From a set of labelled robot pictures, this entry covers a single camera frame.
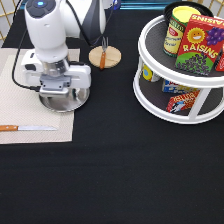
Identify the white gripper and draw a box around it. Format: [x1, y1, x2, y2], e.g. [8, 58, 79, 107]
[21, 49, 91, 90]

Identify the round silver metal plate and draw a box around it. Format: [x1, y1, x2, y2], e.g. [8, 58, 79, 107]
[39, 88, 90, 113]

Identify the wooden handled fork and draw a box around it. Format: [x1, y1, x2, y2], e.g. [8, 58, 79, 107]
[99, 37, 109, 70]

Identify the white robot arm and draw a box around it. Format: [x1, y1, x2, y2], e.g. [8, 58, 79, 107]
[22, 0, 107, 97]

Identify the beige woven placemat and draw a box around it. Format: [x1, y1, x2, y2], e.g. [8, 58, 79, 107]
[0, 48, 74, 144]

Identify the small yellow blue can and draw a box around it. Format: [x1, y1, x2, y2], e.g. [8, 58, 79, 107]
[143, 65, 160, 82]

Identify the blue white box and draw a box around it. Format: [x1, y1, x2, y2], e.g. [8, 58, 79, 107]
[162, 80, 190, 93]

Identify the red snack box lower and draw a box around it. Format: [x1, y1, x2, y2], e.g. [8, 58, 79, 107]
[166, 91, 200, 113]

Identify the white two-tier turntable rack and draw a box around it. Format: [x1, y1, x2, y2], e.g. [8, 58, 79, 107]
[133, 15, 224, 124]

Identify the yellow lidded can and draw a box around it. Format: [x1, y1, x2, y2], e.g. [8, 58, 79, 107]
[164, 6, 200, 57]

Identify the red raisins box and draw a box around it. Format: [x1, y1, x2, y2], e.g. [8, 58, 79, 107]
[175, 14, 224, 76]

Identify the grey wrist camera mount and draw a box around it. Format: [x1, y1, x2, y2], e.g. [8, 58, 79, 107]
[39, 74, 71, 98]

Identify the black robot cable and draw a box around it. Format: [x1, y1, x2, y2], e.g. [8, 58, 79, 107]
[11, 0, 42, 92]

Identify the wooden handled knife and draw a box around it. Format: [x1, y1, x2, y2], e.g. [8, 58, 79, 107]
[0, 125, 57, 131]

